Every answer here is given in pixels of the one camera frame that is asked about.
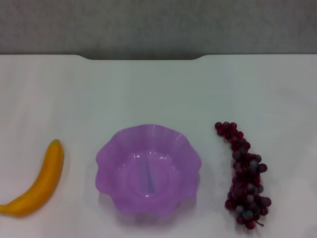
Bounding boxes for dark red grape bunch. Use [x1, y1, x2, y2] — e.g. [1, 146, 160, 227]
[214, 121, 272, 230]

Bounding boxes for purple wavy plastic bowl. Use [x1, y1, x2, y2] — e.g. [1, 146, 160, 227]
[95, 123, 203, 219]

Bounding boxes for yellow banana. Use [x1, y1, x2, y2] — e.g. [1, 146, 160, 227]
[0, 139, 65, 218]

